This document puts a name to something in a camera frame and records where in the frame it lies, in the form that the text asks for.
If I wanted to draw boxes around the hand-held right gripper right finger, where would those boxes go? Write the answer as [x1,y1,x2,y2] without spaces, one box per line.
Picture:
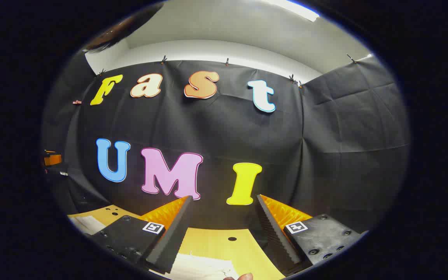
[256,194,366,277]

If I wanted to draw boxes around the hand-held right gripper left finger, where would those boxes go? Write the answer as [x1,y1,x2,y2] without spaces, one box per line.
[91,196,193,275]

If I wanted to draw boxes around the white jeans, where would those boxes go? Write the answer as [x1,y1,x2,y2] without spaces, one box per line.
[70,215,241,280]

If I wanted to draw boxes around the black backdrop cloth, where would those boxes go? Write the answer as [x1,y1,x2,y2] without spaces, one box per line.
[41,52,410,234]

